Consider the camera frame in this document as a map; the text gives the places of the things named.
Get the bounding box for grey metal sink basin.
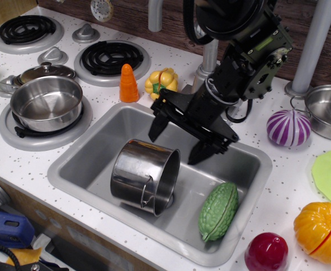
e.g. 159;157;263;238
47;103;272;267

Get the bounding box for hanging perforated strainer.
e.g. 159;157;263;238
90;0;114;23

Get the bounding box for rear grey stove knob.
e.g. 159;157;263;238
72;23;100;43

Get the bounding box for steel pot lid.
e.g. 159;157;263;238
17;62;76;84

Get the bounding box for orange carrot toy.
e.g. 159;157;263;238
119;64;140;103

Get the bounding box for orange pumpkin toy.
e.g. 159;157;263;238
294;202;331;264

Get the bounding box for grey stove knob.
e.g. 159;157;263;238
72;23;100;43
37;46;68;65

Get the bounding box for silver toy faucet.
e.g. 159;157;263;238
148;1;219;102

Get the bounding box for front left stove burner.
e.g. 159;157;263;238
0;97;93;151

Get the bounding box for back left stove burner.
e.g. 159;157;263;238
0;15;64;55

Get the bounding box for back right stove burner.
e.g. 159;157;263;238
74;40;151;87

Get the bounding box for steel pot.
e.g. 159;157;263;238
110;139;181;217

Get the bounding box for steel bowl at right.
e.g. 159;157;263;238
290;85;331;140

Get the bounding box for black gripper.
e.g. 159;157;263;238
148;76;239;165

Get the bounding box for front grey stove knob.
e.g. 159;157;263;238
37;46;68;65

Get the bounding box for red apple toy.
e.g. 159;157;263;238
244;232;289;270

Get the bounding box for yellow cloth piece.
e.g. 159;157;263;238
10;248;42;266

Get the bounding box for blue clamp tool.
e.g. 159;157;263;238
0;212;35;248

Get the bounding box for yellow bell pepper toy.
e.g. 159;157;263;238
145;68;178;100

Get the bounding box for stove burner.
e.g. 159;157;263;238
0;97;93;151
0;15;64;55
74;40;151;87

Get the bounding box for purple striped onion toy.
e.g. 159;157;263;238
266;110;311;147

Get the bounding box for steel pan on burner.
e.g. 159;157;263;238
10;76;83;120

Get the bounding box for green bitter gourd toy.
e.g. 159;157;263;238
198;182;239;242

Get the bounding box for grey vertical pole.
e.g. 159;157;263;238
285;0;331;99

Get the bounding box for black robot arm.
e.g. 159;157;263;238
149;1;292;165

